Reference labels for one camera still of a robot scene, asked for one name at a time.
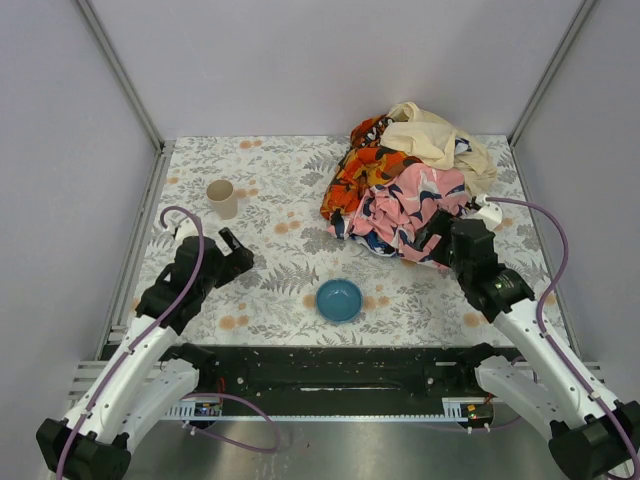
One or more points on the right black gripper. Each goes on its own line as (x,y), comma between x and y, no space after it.
(437,235)

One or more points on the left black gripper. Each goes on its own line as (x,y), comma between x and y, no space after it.
(230,257)

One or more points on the pink patterned cloth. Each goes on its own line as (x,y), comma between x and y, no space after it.
(388,217)

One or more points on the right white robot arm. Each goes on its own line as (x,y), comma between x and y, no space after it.
(588,429)

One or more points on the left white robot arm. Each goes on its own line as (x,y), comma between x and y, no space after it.
(149,372)

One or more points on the orange black patterned cloth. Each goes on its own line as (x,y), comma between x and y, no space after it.
(366,164)

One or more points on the cream cloth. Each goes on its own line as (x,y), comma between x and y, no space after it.
(440,145)

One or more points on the beige cup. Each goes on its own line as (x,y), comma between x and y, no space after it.
(222,197)

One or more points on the blue bowl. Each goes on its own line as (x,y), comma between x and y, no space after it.
(339,301)

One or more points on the left aluminium frame post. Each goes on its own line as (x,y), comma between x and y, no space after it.
(100,35)

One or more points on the aluminium frame post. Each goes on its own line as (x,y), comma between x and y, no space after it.
(100,35)
(580,18)

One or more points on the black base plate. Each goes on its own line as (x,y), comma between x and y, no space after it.
(347,381)

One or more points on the right aluminium frame post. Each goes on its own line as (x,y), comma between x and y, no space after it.
(580,18)

